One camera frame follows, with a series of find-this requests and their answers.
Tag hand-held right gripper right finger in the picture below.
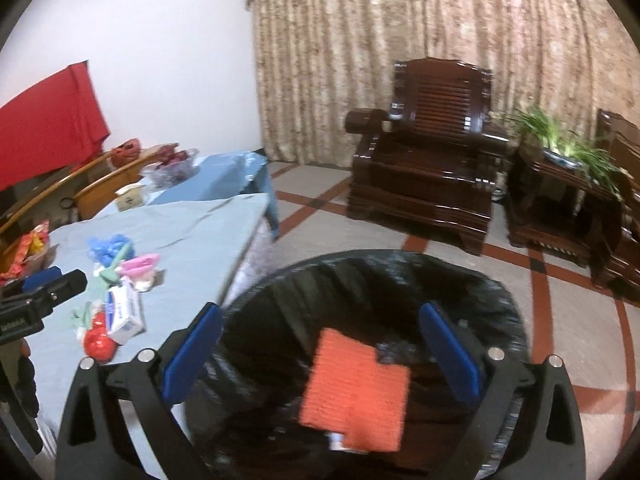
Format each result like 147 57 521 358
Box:
419 301 587 480

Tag bin with black bag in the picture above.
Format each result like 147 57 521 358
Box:
187 249 531 480

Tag red plastic bag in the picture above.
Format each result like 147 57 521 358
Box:
110 139 142 167

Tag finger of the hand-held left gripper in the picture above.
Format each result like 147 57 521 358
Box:
30 269 89 314
21 266 64 294

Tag potted green plant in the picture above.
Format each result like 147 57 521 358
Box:
500 107 626 196

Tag crumpled white tissue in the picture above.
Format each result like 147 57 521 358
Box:
131 272 167 293

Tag crumpled blue plastic cover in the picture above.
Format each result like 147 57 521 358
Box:
87 234 136 267

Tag blue satin tablecloth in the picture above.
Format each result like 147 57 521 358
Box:
147 151 280 241

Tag green rubber glove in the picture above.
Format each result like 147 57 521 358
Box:
95 246 136 280
70 300 106 342

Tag beige patterned curtain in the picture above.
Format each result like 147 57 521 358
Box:
243 0 640 196

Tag pile of red snack packets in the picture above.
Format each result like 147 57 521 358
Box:
0 220 51 281

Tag wooden chairs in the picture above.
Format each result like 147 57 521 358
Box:
0 152 113 241

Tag white and blue box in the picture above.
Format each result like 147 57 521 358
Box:
106 280 147 346

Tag orange scouring pad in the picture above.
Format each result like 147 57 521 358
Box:
298 327 411 453

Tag tissue box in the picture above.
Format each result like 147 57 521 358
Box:
115 184 147 212

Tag red cloth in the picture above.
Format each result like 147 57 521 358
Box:
0 61 112 193

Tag dark wooden side table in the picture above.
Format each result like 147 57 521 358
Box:
505 137 626 268

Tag dark wooden armchair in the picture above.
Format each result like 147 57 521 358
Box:
345 57 516 256
590 108 640 306

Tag glass fruit bowl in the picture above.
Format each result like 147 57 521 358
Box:
140 147 200 191

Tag red plastic object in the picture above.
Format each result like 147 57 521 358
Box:
83 312 120 363

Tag pink plastic item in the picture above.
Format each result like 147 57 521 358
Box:
117 253 161 277

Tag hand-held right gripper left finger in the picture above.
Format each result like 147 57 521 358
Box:
56 302 223 480

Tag white patterned table skirt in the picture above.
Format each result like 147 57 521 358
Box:
222 212 275 311

